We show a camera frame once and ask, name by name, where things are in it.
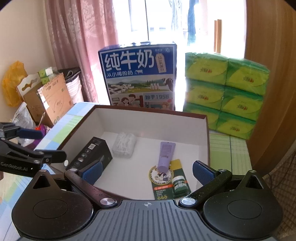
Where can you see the green balm blister card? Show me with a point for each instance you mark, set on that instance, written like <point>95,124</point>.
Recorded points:
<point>170,185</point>

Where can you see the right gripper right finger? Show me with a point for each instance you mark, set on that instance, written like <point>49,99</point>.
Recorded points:
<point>212,182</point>

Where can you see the open cardboard box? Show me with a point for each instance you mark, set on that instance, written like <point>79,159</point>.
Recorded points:
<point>47,103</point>

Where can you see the clear plastic bag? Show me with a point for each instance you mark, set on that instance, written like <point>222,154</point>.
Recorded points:
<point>23,119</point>

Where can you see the brown cardboard storage box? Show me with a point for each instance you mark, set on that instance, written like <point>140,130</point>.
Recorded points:
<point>129,177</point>

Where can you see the pink curtain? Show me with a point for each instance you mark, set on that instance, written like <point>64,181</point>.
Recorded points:
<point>77,31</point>

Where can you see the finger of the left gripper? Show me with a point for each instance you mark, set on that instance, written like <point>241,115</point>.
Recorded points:
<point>29,134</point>
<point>51,156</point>

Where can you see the purple gift box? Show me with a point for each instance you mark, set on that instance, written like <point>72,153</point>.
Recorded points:
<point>43,129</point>

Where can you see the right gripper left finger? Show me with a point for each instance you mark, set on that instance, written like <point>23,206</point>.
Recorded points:
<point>84,179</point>

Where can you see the clear floss pick box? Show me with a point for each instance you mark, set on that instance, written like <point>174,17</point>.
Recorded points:
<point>124,145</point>

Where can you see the green tissue pack stack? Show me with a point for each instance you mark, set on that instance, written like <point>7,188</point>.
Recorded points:
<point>228,91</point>

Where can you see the white paper shopping bag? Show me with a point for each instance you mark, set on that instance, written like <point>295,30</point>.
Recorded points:
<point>73,83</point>

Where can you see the brown quilted chair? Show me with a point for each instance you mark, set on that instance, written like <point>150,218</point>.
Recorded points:
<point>281,180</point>

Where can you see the purple cream tube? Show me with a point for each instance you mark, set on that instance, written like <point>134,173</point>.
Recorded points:
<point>165,156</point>

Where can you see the yellow plastic bag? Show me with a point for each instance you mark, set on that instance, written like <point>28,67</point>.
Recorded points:
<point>12,78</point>

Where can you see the blue milk carton box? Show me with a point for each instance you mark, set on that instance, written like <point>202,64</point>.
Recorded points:
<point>140,75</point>

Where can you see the long black product box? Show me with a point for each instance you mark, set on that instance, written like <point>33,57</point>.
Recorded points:
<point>95,150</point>

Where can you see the checkered tablecloth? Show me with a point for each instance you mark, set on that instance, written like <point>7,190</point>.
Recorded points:
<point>138,222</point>

